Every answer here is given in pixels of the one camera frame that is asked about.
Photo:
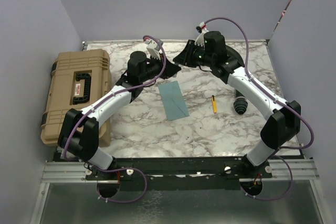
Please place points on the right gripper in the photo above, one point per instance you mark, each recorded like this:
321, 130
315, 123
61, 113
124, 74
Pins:
185, 57

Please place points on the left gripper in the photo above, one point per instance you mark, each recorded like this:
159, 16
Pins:
170, 70

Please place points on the teal envelope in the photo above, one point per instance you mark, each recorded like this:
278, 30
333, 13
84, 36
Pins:
173, 101

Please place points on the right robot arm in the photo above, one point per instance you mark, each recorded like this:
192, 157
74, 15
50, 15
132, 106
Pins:
282, 121

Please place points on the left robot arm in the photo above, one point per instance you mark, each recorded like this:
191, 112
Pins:
79, 134

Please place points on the yellow utility knife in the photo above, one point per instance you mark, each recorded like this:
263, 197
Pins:
214, 104

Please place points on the tan plastic tool case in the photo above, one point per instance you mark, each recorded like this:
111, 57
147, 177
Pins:
78, 79

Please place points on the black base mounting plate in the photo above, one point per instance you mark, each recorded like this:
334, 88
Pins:
186, 173

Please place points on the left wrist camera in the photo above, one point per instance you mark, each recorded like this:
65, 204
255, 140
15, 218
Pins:
153, 48

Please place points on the aluminium frame rail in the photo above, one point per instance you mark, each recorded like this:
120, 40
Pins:
297, 169

